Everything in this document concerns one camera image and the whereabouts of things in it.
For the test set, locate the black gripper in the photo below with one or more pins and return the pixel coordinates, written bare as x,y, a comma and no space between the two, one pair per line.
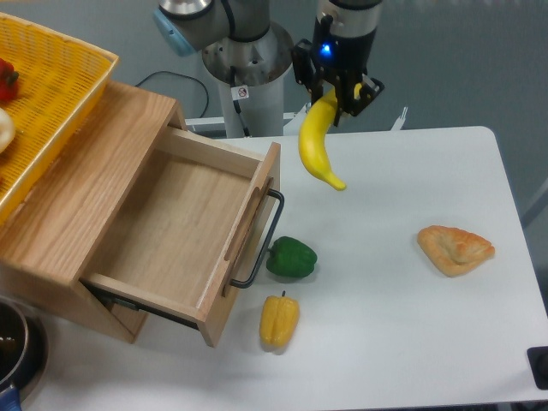
337,57

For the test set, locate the yellow banana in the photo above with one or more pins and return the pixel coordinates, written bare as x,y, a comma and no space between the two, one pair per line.
311,140

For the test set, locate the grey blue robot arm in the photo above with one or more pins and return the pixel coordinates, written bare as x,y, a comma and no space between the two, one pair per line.
189,27

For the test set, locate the open wooden top drawer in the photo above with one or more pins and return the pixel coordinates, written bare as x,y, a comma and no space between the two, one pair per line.
195,218

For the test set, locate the wooden drawer cabinet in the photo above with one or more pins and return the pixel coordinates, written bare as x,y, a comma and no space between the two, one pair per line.
47,244

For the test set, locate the green bell pepper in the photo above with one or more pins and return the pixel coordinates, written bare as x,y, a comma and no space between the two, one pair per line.
291,258

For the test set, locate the toasted bread piece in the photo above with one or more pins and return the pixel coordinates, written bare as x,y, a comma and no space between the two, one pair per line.
454,251

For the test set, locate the yellow bell pepper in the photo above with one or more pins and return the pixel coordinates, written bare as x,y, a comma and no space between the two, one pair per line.
279,318

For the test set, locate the yellow plastic basket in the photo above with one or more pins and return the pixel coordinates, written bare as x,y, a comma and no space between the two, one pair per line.
61,79

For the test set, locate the black corner object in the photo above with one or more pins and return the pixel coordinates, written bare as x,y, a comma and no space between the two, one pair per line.
538,357

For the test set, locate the red bell pepper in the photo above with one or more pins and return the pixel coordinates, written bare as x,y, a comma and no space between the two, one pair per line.
9,86

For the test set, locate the white round food item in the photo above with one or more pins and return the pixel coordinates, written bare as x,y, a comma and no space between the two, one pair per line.
7,130

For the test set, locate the dark metal pot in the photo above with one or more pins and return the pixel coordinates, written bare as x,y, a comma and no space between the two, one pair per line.
24,354

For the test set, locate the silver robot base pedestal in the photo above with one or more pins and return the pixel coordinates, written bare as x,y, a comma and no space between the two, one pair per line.
249,77

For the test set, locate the black metal drawer handle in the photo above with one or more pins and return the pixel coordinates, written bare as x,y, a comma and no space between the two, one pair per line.
245,284

